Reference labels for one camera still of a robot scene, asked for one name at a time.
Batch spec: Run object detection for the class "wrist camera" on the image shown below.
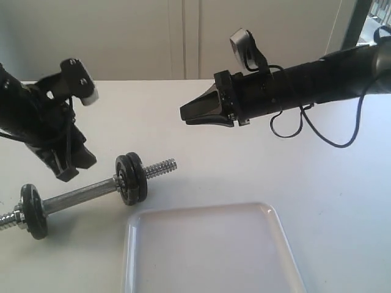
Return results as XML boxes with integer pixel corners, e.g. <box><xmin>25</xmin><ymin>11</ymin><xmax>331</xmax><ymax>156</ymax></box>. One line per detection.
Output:
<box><xmin>35</xmin><ymin>58</ymin><xmax>99</xmax><ymax>106</ymax></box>
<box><xmin>230</xmin><ymin>28</ymin><xmax>269</xmax><ymax>74</ymax></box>

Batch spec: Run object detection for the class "chrome collar nut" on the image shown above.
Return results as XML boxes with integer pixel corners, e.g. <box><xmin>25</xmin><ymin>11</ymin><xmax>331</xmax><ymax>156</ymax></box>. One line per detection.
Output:
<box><xmin>14</xmin><ymin>207</ymin><xmax>26</xmax><ymax>230</ymax></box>

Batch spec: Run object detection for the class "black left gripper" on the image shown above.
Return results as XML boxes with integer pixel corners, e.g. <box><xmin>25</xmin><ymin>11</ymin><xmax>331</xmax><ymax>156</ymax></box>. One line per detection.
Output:
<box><xmin>18</xmin><ymin>91</ymin><xmax>97</xmax><ymax>182</ymax></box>

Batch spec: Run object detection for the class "black plate far end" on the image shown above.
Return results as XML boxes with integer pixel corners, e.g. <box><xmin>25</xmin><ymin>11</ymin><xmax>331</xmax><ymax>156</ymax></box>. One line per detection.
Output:
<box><xmin>20</xmin><ymin>184</ymin><xmax>48</xmax><ymax>240</ymax></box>

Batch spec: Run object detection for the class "black plate near thread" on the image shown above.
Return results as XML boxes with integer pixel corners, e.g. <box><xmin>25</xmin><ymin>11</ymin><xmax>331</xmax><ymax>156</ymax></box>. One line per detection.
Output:
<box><xmin>115</xmin><ymin>155</ymin><xmax>140</xmax><ymax>206</ymax></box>

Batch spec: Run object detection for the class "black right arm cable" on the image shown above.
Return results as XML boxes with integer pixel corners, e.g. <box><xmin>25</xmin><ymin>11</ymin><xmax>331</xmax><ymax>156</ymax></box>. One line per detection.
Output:
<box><xmin>268</xmin><ymin>26</ymin><xmax>391</xmax><ymax>149</ymax></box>

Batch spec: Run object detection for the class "white rectangular tray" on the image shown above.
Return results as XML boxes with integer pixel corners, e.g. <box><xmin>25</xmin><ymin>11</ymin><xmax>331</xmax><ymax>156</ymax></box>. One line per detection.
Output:
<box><xmin>122</xmin><ymin>203</ymin><xmax>306</xmax><ymax>292</ymax></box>

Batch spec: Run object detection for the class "black weight plate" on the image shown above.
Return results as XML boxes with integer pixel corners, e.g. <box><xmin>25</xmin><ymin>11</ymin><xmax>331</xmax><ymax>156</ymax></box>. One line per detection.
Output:
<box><xmin>126</xmin><ymin>152</ymin><xmax>148</xmax><ymax>203</ymax></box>

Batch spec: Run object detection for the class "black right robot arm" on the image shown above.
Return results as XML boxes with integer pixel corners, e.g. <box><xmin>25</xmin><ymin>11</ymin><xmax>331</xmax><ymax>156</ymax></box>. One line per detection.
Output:
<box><xmin>180</xmin><ymin>26</ymin><xmax>390</xmax><ymax>127</ymax></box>

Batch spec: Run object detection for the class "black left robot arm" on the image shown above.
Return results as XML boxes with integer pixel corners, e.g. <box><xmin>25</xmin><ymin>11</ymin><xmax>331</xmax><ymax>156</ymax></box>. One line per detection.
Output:
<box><xmin>1</xmin><ymin>58</ymin><xmax>98</xmax><ymax>182</ymax></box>

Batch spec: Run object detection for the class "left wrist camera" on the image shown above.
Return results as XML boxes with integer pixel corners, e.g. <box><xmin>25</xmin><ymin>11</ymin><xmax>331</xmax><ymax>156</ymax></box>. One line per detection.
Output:
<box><xmin>35</xmin><ymin>58</ymin><xmax>99</xmax><ymax>106</ymax></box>

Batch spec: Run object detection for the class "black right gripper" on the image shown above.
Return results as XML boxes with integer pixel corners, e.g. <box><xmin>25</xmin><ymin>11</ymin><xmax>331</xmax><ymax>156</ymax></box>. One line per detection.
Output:
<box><xmin>180</xmin><ymin>70</ymin><xmax>282</xmax><ymax>127</ymax></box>

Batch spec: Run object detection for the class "chrome threaded dumbbell bar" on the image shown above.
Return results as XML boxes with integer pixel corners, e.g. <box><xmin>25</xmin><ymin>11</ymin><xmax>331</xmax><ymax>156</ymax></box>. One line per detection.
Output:
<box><xmin>1</xmin><ymin>159</ymin><xmax>177</xmax><ymax>231</ymax></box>

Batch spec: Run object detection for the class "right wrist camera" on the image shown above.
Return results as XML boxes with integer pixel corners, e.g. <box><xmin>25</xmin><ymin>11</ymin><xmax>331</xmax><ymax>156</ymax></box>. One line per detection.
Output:
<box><xmin>230</xmin><ymin>28</ymin><xmax>269</xmax><ymax>74</ymax></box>

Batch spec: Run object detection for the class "dark window frame post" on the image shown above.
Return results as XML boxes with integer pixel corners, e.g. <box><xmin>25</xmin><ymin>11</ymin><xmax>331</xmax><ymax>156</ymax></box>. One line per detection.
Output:
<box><xmin>340</xmin><ymin>0</ymin><xmax>373</xmax><ymax>49</ymax></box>

